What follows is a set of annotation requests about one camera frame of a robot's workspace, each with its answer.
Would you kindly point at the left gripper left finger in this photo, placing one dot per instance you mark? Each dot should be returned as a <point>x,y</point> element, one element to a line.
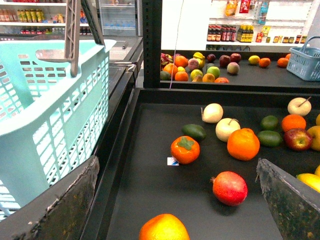
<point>60,212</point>

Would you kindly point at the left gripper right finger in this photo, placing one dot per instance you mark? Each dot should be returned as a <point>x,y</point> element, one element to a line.
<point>294,206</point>

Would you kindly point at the yellow lemon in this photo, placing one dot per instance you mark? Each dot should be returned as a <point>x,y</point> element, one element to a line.
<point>310,179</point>

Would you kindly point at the light teal shopping basket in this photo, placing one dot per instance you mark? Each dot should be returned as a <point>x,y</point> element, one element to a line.
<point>50,121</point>

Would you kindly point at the red apple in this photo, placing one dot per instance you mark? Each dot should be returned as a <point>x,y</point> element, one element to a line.
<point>298,139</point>

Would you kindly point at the red pomegranate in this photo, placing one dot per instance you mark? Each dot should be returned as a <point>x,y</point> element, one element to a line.
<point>229,188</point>

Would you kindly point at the green lime lower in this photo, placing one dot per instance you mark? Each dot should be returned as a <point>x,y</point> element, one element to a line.
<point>269,138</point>

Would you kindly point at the green lime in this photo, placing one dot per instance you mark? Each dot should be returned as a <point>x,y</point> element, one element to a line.
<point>269,138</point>
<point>269,123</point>

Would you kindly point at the yellow orange apple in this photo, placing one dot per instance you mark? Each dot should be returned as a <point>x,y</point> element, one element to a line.
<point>314,131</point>

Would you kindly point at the large orange tangerine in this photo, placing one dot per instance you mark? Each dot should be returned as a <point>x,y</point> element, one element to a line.
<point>243,144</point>

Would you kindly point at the small orange mandarin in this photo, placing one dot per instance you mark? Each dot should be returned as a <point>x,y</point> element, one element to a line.
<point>293,121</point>

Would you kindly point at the green lime upper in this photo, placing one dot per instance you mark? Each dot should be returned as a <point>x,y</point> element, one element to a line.
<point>269,123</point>

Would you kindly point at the pale pear with stem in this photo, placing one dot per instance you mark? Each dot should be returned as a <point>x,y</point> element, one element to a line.
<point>299,106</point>

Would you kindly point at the yellow orange fruit front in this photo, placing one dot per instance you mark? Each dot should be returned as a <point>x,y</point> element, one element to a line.
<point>164,227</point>

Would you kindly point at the pale white apple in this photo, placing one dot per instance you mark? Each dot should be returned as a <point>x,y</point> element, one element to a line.
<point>225,127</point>

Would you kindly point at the white price tag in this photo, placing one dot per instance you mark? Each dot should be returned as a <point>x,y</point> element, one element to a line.
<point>171,161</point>

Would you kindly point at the orange persimmon with leaf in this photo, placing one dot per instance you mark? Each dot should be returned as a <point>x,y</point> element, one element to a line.
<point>185,149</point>

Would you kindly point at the white onion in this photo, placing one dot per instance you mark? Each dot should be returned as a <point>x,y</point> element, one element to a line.
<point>212,113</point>

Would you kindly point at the dark green avocado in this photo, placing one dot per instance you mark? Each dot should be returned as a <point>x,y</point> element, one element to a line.
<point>194,131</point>

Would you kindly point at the small blue basket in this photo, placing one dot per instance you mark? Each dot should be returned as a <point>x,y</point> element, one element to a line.
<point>304,62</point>

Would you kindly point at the black fruit shelf frame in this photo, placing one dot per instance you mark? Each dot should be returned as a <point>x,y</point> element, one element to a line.
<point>137,184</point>

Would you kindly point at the grey basket handle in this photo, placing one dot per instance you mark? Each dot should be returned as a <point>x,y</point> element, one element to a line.
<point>72,29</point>

